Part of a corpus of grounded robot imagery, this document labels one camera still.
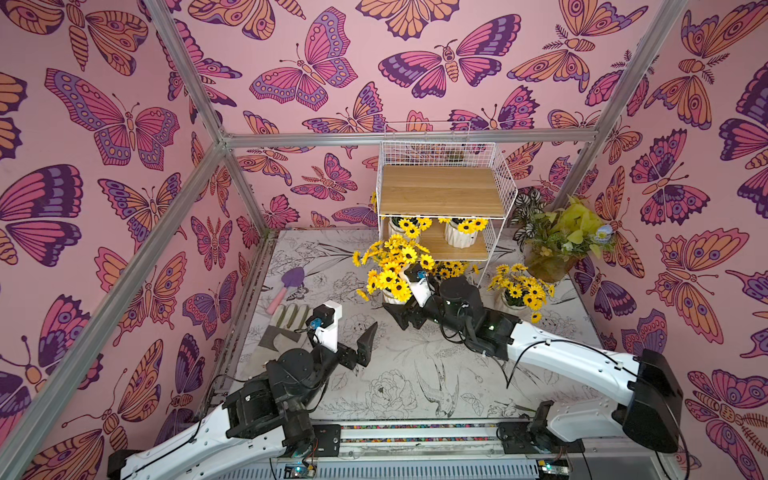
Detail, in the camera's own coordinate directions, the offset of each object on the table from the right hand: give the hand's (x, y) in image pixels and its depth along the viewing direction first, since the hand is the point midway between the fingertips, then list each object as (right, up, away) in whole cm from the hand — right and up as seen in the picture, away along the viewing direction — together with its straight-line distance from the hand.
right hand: (399, 286), depth 72 cm
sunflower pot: (+15, +3, +18) cm, 24 cm away
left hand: (-9, -5, -8) cm, 13 cm away
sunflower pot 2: (+36, -3, +15) cm, 39 cm away
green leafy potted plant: (+47, +12, +18) cm, 52 cm away
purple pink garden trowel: (-36, 0, +33) cm, 49 cm away
